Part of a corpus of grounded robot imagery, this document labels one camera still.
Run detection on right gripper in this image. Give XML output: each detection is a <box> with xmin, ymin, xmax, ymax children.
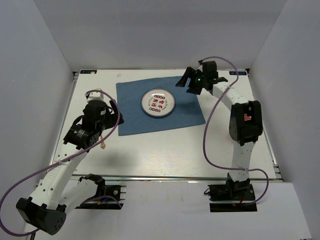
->
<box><xmin>176</xmin><ymin>66</ymin><xmax>208</xmax><ymax>95</ymax></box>

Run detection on blue cloth placemat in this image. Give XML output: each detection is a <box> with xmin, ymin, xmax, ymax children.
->
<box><xmin>116</xmin><ymin>76</ymin><xmax>206</xmax><ymax>136</ymax></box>

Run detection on gold fork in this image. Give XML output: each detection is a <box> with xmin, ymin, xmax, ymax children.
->
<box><xmin>100</xmin><ymin>135</ymin><xmax>106</xmax><ymax>150</ymax></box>

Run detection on white plate red characters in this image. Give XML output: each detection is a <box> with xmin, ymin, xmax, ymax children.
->
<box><xmin>141</xmin><ymin>88</ymin><xmax>176</xmax><ymax>118</ymax></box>

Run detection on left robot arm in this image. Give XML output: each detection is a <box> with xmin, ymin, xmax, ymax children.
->
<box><xmin>16</xmin><ymin>99</ymin><xmax>124</xmax><ymax>235</ymax></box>

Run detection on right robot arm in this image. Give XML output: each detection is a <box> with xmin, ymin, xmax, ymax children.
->
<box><xmin>176</xmin><ymin>60</ymin><xmax>263</xmax><ymax>200</ymax></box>

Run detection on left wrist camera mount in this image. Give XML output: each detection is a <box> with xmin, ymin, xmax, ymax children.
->
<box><xmin>85</xmin><ymin>88</ymin><xmax>104</xmax><ymax>103</ymax></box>

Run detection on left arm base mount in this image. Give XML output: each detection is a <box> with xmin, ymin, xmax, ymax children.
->
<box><xmin>76</xmin><ymin>184</ymin><xmax>127</xmax><ymax>210</ymax></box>

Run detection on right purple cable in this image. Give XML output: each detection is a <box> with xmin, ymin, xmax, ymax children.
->
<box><xmin>198</xmin><ymin>56</ymin><xmax>270</xmax><ymax>205</ymax></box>

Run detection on purple cable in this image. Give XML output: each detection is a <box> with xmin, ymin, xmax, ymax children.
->
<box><xmin>198</xmin><ymin>56</ymin><xmax>270</xmax><ymax>205</ymax></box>
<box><xmin>0</xmin><ymin>89</ymin><xmax>120</xmax><ymax>237</ymax></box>

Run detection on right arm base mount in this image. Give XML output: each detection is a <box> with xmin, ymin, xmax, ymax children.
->
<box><xmin>203</xmin><ymin>184</ymin><xmax>258</xmax><ymax>213</ymax></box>

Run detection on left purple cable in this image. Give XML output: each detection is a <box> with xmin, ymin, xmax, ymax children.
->
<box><xmin>0</xmin><ymin>89</ymin><xmax>120</xmax><ymax>237</ymax></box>

